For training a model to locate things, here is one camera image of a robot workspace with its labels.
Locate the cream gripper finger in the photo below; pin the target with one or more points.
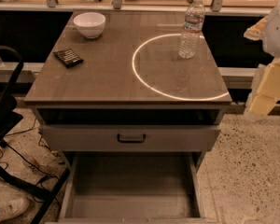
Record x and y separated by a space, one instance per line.
255 32
265 91

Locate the clear plastic water bottle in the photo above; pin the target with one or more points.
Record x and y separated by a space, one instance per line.
191 29

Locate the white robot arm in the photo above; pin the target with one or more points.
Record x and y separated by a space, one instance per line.
271 35

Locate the black rxbar chocolate wrapper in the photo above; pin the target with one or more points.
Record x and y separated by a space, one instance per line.
68 58

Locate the grey wooden drawer cabinet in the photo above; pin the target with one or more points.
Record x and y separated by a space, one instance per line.
131 75

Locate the white ceramic bowl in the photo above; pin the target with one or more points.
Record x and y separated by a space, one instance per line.
90 24

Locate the open grey bottom drawer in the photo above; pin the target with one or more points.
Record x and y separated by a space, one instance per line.
133 188

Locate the closed grey drawer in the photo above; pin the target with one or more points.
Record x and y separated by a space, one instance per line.
101 138

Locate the white sneaker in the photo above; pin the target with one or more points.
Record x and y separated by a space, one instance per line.
13 208

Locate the black drawer handle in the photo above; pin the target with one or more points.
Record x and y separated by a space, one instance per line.
131 139

